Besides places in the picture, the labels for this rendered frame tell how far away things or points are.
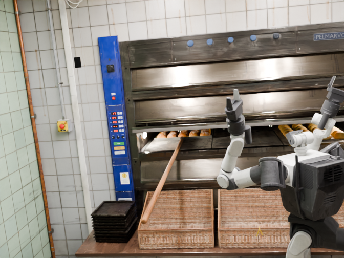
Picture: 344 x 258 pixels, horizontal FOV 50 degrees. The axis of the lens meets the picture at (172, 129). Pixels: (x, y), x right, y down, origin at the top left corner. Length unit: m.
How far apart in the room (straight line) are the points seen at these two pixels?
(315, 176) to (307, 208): 0.18
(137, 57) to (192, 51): 0.44
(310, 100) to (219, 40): 0.84
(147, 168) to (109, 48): 1.03
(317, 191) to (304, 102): 1.30
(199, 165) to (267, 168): 1.33
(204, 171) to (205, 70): 0.83
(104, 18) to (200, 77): 0.89
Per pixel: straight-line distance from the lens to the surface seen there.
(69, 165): 3.36
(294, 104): 3.03
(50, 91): 3.29
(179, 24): 2.99
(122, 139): 3.11
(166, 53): 3.01
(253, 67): 2.98
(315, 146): 2.36
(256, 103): 3.00
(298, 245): 2.11
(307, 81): 3.03
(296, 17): 3.02
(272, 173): 1.84
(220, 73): 2.96
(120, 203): 3.14
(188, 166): 3.12
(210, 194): 3.13
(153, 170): 3.16
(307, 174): 1.88
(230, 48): 2.98
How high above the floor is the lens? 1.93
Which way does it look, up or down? 10 degrees down
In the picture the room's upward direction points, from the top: 5 degrees counter-clockwise
